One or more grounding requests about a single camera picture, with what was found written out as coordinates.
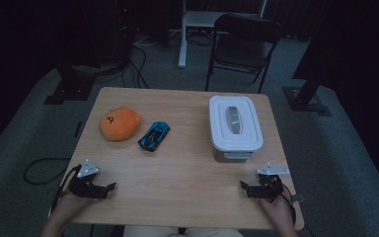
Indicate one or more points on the small black stick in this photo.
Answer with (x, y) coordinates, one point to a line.
(78, 129)

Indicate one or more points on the white box lid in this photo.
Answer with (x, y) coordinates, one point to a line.
(235, 123)

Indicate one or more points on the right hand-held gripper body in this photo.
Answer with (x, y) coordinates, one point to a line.
(270, 186)

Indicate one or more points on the person's beige trousers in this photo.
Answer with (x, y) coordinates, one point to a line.
(181, 231)

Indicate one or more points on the white desk frame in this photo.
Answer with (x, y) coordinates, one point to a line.
(195, 19)

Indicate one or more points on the orange plush toy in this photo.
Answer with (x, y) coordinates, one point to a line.
(120, 123)

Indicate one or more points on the person's right hand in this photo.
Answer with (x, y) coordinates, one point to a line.
(280, 210)

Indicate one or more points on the black folding chair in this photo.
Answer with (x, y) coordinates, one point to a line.
(242, 49)

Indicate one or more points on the blue toy car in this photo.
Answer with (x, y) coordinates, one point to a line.
(154, 135)

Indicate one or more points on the person's left hand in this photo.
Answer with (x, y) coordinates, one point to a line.
(70, 204)

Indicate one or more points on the small grey tag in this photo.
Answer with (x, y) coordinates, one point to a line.
(297, 197)

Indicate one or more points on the black metal stand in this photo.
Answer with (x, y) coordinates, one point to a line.
(70, 87)
(304, 95)

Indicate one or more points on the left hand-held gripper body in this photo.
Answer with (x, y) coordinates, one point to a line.
(87, 169)

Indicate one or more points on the clear grey storage box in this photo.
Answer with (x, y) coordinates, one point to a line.
(232, 155)

